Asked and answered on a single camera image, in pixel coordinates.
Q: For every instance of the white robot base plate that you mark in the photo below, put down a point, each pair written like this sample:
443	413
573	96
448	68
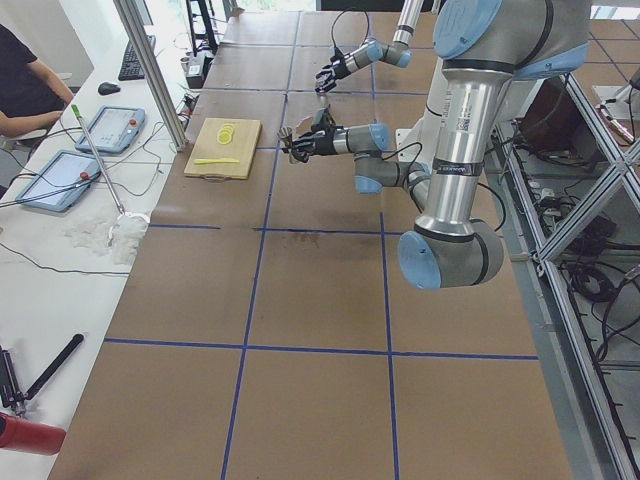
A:
410	145

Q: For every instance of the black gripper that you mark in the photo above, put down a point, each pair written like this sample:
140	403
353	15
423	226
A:
341	66
324	142

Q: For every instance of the front lemon slice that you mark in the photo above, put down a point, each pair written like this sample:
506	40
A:
224	140

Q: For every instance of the steel double jigger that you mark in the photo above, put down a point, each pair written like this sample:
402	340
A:
285	134

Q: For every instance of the black keyboard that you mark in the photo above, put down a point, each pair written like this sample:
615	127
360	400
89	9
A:
131	67

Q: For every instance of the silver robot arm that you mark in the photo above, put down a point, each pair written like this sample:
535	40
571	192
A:
483	47
371	50

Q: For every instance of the black handle tool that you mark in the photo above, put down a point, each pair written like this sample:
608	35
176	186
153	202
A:
52	368

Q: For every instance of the crumpled white tissue pile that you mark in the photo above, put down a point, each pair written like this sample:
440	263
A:
118	237

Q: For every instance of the long-handled grabber stick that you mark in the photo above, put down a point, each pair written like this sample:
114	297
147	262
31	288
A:
123	213

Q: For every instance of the red bottle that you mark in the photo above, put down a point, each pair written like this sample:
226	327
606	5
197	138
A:
30	437

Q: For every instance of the seated person black shirt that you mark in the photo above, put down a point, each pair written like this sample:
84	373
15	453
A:
33	96

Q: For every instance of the bamboo cutting board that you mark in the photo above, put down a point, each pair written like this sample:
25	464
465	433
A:
242	147

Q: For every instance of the far blue teach pendant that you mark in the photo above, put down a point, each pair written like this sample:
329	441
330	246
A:
114	128

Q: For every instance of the black computer mouse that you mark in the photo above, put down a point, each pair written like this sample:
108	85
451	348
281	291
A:
108	88

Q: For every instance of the blue teach pendant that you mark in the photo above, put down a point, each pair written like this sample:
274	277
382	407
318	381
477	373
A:
114	128
61	182

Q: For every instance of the near blue teach pendant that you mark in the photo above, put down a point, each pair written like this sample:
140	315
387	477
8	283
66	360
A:
61	182

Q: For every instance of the aluminium frame post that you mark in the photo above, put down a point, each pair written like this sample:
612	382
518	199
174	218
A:
134	27

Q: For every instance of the clear glass measuring cup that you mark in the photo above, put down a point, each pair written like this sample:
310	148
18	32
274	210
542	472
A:
324	87

